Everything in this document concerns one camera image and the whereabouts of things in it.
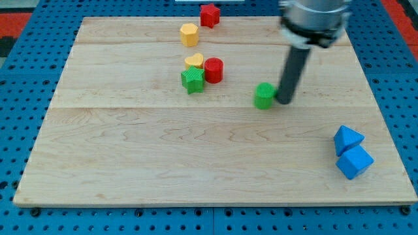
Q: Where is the green star block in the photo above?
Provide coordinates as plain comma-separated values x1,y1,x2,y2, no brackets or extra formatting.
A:
180,66,205,95

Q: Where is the red cylinder block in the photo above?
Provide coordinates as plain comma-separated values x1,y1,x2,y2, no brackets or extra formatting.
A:
204,57,223,84

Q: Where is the wooden board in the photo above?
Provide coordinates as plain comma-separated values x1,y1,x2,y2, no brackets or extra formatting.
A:
13,17,417,208

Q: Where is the yellow heart block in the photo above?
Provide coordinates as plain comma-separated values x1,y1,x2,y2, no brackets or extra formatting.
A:
184,53,204,70

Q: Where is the green cylinder block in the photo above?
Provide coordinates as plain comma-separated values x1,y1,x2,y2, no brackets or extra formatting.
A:
254,82,276,110

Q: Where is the yellow hexagon block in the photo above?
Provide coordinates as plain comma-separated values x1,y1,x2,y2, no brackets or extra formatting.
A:
180,23,199,47

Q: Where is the red star block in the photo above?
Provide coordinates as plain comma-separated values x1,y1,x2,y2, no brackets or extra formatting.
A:
200,3,221,28

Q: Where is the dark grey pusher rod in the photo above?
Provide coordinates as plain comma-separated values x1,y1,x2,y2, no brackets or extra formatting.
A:
276,46,311,104

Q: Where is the blue triangle block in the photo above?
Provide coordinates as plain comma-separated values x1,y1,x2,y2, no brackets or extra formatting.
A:
333,125,365,157

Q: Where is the blue cube block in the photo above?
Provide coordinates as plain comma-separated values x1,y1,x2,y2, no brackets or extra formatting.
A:
336,145,374,180

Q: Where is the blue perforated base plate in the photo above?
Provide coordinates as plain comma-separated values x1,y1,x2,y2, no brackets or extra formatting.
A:
1,1,417,234

